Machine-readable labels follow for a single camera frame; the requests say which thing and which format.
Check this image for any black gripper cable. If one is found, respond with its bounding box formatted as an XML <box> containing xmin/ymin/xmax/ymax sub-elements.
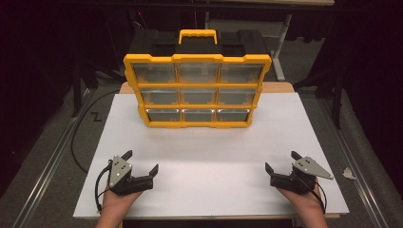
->
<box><xmin>303</xmin><ymin>177</ymin><xmax>328</xmax><ymax>215</ymax></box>
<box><xmin>94</xmin><ymin>161</ymin><xmax>113</xmax><ymax>214</ymax></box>

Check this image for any set of clear plastic drawers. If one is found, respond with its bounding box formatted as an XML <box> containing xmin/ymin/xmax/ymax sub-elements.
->
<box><xmin>131</xmin><ymin>62</ymin><xmax>264</xmax><ymax>123</ymax></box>

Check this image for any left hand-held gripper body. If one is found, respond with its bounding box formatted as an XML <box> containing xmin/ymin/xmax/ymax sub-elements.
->
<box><xmin>108</xmin><ymin>155</ymin><xmax>155</xmax><ymax>197</ymax></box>

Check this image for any yellow and black drawer organizer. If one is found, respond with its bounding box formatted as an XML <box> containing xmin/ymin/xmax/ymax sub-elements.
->
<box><xmin>123</xmin><ymin>28</ymin><xmax>274</xmax><ymax>129</ymax></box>

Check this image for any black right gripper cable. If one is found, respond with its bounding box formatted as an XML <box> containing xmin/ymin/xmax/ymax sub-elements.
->
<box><xmin>303</xmin><ymin>177</ymin><xmax>328</xmax><ymax>215</ymax></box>

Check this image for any black floor cable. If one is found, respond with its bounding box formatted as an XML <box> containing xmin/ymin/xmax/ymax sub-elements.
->
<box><xmin>69</xmin><ymin>89</ymin><xmax>122</xmax><ymax>175</ymax></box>

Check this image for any black metal stand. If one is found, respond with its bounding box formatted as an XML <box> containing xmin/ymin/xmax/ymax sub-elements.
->
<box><xmin>293</xmin><ymin>61</ymin><xmax>348</xmax><ymax>131</ymax></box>
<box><xmin>69</xmin><ymin>58</ymin><xmax>100</xmax><ymax>119</ymax></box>

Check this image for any white paper scrap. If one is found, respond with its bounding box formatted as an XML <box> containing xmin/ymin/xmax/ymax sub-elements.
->
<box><xmin>341</xmin><ymin>166</ymin><xmax>357</xmax><ymax>181</ymax></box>

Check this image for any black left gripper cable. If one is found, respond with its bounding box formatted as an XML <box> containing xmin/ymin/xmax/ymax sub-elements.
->
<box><xmin>94</xmin><ymin>161</ymin><xmax>113</xmax><ymax>214</ymax></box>

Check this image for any metal floor rail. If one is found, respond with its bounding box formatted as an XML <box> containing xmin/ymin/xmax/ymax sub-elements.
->
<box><xmin>11</xmin><ymin>88</ymin><xmax>96</xmax><ymax>228</ymax></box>
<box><xmin>317</xmin><ymin>98</ymin><xmax>389</xmax><ymax>228</ymax></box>

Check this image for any person's right hand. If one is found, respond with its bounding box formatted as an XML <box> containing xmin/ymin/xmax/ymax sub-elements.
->
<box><xmin>276</xmin><ymin>181</ymin><xmax>325</xmax><ymax>217</ymax></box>

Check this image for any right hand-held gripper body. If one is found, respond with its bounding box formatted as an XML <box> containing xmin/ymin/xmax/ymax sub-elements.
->
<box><xmin>269</xmin><ymin>156</ymin><xmax>335</xmax><ymax>196</ymax></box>

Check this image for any person's left hand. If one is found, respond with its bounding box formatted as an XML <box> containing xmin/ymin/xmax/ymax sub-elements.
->
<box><xmin>101</xmin><ymin>189</ymin><xmax>144</xmax><ymax>220</ymax></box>

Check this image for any white table cover sheet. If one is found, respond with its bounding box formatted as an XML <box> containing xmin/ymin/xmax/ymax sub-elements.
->
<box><xmin>72</xmin><ymin>91</ymin><xmax>350</xmax><ymax>220</ymax></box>

